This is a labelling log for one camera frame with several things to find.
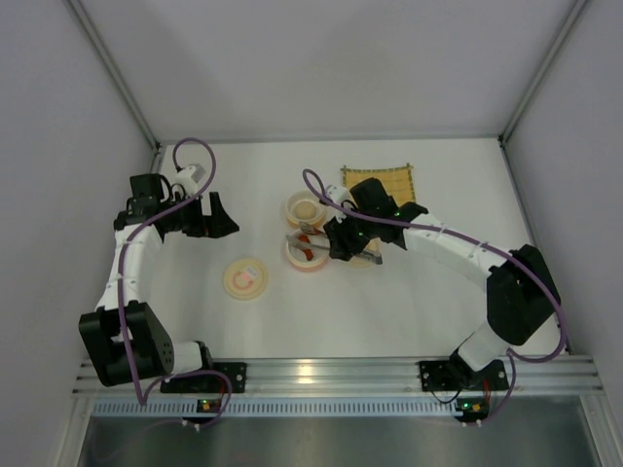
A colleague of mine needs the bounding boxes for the metal tongs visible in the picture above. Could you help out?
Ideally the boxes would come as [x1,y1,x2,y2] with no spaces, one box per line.
[285,222,384,268]

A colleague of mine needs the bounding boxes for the orange chicken drumstick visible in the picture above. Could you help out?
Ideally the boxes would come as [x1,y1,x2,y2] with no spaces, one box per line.
[297,234,314,262]

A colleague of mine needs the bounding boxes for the cream lid with pink handle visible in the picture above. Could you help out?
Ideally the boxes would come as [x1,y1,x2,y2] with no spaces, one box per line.
[223,258,269,301]

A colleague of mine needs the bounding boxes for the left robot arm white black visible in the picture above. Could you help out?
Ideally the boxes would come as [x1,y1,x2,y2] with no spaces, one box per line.
[79,164,239,387]

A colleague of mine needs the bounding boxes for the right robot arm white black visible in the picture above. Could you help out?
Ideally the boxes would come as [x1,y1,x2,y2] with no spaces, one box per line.
[321,178,560,387]

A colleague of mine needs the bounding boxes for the pink bowl white inside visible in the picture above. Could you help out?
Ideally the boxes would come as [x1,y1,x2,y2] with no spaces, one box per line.
[285,230,329,272]

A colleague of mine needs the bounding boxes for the orange bowl white inside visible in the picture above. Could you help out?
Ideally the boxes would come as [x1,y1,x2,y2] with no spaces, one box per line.
[285,190,326,229]

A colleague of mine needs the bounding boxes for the bamboo mat green edge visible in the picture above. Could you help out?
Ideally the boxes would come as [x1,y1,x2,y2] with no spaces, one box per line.
[341,163,417,205]

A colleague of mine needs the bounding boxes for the cream lid with orange handle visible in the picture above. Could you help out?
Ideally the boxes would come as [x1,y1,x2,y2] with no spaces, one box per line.
[345,239,381,269]

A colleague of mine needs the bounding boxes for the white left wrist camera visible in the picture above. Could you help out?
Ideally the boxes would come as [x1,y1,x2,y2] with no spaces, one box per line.
[174,163,205,193]

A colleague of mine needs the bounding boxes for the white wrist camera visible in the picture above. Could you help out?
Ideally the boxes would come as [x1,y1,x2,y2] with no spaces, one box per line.
[321,185,350,206]
[174,163,205,193]

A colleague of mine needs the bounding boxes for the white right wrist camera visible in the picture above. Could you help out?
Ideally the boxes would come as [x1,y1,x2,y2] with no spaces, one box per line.
[321,185,350,206]

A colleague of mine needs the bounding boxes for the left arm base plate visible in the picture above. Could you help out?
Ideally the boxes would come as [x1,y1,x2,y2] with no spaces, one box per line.
[160,361,247,394]

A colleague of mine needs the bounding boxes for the left upright frame post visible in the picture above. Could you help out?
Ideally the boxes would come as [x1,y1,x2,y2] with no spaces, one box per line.
[62,0,161,155]

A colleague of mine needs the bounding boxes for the upright frame post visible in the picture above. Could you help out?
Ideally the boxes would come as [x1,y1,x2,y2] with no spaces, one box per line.
[498,0,598,145]
[62,0,161,155]

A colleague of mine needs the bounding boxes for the aluminium frame rail front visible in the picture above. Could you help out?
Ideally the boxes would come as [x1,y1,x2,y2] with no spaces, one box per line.
[72,355,605,398]

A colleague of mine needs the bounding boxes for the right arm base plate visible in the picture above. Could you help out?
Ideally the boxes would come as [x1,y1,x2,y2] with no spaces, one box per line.
[418,359,509,393]

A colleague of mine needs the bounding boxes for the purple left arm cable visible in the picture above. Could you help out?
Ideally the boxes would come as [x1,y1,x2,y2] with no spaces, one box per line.
[118,137,231,429]

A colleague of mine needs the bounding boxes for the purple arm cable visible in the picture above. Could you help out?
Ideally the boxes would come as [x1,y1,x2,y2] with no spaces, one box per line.
[302,168,568,424]
[118,137,231,429]

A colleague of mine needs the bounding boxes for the right upright frame post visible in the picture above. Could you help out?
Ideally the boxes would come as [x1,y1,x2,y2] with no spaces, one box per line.
[498,0,598,145]

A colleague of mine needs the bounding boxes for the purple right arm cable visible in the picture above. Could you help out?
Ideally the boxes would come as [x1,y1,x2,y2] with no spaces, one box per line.
[302,168,568,424]

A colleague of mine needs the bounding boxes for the slotted grey cable duct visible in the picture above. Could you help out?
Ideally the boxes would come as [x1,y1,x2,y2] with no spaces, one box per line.
[90,394,585,418]

